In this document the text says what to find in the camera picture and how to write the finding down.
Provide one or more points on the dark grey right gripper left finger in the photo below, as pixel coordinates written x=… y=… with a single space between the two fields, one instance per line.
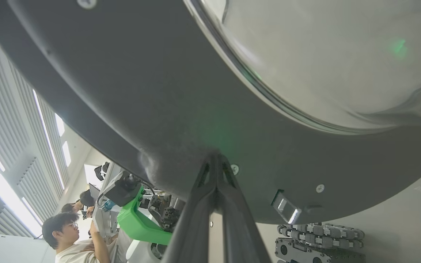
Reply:
x=196 y=219

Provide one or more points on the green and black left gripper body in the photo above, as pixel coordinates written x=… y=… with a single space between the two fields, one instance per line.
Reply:
x=137 y=223

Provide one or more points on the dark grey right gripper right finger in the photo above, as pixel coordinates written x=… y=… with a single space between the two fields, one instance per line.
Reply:
x=238 y=226

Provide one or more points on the dark grey washing machine door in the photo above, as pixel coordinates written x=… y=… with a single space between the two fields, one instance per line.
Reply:
x=130 y=91

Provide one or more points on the dark-haired person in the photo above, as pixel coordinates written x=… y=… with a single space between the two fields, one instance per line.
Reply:
x=86 y=199

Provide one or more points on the person with glasses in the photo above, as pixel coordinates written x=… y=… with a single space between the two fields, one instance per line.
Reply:
x=69 y=237

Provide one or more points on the long ceiling light strip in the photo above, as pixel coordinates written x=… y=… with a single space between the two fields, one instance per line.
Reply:
x=48 y=138

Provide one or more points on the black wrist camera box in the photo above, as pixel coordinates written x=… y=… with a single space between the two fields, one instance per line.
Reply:
x=121 y=190

